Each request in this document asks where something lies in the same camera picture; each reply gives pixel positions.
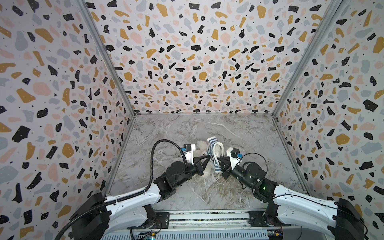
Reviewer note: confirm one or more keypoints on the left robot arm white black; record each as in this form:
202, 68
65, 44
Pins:
102, 215

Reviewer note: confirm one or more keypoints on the blue white striped knit sweater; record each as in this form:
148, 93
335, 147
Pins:
215, 149

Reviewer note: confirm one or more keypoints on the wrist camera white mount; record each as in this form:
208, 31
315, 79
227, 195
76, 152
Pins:
188, 150
235, 156

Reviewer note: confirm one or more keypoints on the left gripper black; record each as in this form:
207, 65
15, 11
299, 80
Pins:
196, 167

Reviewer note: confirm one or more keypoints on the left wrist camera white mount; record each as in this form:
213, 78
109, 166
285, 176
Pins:
188, 150

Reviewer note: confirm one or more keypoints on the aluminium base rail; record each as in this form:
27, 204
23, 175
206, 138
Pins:
190, 219

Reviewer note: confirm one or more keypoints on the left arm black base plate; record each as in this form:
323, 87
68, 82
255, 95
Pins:
161, 221

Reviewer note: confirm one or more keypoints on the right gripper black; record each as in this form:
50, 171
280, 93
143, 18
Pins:
227, 169

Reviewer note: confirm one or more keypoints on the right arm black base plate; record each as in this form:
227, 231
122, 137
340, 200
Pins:
268, 217

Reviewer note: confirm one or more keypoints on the white fluffy teddy bear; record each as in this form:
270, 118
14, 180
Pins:
209, 172

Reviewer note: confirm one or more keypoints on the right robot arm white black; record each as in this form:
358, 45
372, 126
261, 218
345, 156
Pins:
337, 219

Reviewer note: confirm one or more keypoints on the grey vented cable duct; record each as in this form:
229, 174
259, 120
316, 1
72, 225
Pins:
209, 235

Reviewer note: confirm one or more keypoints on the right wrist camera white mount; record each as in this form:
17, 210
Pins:
235, 156

